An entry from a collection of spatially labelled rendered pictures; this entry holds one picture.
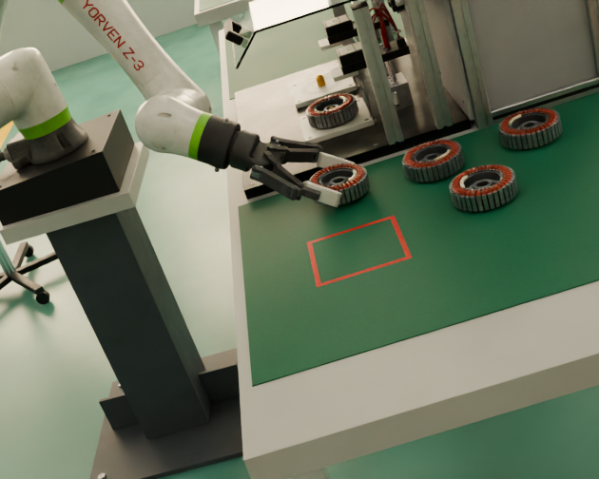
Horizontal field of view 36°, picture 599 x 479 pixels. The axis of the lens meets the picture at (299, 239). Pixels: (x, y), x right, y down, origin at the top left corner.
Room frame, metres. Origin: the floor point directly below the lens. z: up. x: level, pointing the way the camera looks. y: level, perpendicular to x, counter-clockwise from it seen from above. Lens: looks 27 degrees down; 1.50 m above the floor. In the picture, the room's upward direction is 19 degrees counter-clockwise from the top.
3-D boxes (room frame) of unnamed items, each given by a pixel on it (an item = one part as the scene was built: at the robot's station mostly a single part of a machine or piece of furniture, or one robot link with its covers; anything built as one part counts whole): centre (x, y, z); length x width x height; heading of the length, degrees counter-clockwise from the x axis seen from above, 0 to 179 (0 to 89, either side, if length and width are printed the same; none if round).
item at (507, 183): (1.40, -0.32, 0.77); 0.11 x 0.11 x 0.04
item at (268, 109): (2.03, -0.18, 0.76); 0.64 x 0.47 x 0.02; 177
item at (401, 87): (1.90, -0.30, 0.80); 0.08 x 0.05 x 0.06; 177
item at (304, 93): (2.15, -0.17, 0.78); 0.15 x 0.15 x 0.01; 87
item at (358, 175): (1.59, -0.10, 0.78); 0.11 x 0.11 x 0.04
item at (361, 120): (1.91, -0.16, 0.78); 0.15 x 0.15 x 0.01; 87
